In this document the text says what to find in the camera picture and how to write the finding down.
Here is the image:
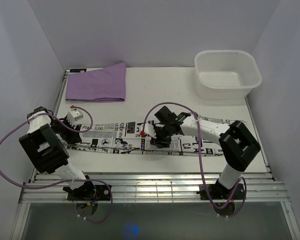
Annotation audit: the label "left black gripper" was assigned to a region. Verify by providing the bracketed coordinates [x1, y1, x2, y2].
[50, 114, 82, 145]

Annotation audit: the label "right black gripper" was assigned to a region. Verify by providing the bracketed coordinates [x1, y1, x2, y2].
[150, 123, 173, 149]

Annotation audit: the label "newspaper print trousers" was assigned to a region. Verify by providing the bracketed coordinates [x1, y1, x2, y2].
[63, 114, 248, 158]

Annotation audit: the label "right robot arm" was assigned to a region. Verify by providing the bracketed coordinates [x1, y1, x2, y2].
[142, 106, 261, 199]

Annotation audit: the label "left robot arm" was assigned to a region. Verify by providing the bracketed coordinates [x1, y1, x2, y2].
[19, 105, 97, 200]

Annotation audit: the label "folded purple trousers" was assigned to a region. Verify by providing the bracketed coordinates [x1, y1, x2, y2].
[65, 62, 127, 103]

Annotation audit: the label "dark label sticker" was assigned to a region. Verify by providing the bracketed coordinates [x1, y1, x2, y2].
[69, 68, 87, 73]

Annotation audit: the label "white plastic basket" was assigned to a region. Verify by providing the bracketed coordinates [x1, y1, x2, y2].
[194, 50, 262, 100]

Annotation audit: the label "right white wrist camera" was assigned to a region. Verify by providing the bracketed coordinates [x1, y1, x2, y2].
[140, 123, 157, 139]

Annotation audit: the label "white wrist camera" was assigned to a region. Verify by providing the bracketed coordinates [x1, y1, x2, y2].
[140, 123, 157, 139]
[66, 109, 84, 125]

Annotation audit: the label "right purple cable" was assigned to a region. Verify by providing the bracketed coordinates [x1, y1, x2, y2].
[142, 101, 247, 218]

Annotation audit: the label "purple cable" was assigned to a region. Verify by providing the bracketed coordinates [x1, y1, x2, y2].
[0, 106, 113, 224]
[142, 101, 247, 218]

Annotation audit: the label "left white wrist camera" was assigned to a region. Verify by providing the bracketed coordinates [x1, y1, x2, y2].
[66, 109, 84, 125]

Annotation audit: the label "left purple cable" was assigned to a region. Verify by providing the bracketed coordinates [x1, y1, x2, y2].
[0, 106, 113, 224]

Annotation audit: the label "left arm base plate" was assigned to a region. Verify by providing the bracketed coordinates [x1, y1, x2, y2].
[66, 185, 111, 202]

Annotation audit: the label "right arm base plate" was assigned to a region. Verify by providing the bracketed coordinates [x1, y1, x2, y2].
[196, 183, 245, 200]

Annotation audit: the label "aluminium rail frame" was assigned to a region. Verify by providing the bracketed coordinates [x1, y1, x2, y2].
[19, 172, 300, 240]

